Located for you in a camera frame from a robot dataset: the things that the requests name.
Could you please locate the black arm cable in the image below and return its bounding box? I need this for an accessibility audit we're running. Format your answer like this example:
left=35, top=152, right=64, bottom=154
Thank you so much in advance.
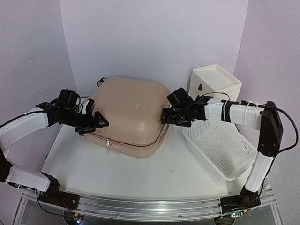
left=196, top=92, right=300, bottom=152
left=35, top=191, right=71, bottom=216

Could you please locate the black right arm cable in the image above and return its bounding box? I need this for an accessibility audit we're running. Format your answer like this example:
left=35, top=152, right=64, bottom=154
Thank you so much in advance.
left=196, top=92, right=300, bottom=152

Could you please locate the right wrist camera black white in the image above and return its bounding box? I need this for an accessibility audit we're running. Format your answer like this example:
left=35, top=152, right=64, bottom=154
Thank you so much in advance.
left=167, top=88, right=194, bottom=109

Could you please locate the white three-drawer storage cabinet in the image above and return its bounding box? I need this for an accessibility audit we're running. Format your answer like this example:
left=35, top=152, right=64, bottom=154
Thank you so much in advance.
left=188, top=64, right=242, bottom=101

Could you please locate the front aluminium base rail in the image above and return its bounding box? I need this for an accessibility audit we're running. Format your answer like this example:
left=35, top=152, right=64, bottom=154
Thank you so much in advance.
left=21, top=187, right=275, bottom=220

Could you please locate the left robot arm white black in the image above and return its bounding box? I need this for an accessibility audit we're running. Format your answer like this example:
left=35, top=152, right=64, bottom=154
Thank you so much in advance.
left=0, top=99, right=109, bottom=209

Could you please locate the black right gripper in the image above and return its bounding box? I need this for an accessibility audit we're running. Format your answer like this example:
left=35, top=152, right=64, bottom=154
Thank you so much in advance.
left=161, top=108, right=191, bottom=127

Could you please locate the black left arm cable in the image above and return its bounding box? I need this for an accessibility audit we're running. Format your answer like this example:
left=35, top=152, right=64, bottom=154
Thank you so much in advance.
left=35, top=191, right=71, bottom=216

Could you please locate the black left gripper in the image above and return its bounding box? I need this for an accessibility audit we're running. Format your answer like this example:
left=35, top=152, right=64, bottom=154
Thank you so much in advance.
left=62, top=108, right=108, bottom=135

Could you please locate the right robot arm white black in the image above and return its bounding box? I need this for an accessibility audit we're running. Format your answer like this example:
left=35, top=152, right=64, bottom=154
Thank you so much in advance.
left=161, top=94, right=283, bottom=210

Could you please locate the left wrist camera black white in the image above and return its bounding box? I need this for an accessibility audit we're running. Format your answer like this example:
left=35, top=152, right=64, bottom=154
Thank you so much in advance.
left=55, top=89, right=95, bottom=114

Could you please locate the white perforated plastic basket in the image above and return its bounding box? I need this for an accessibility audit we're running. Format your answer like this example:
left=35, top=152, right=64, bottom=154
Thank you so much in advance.
left=183, top=120, right=256, bottom=182

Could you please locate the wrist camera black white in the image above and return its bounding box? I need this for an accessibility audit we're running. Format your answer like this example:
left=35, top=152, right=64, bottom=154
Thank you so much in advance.
left=55, top=89, right=95, bottom=114
left=167, top=88, right=194, bottom=109

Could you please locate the pink hard-shell suitcase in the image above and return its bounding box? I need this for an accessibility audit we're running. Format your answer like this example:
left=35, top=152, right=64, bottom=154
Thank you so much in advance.
left=85, top=77, right=170, bottom=158

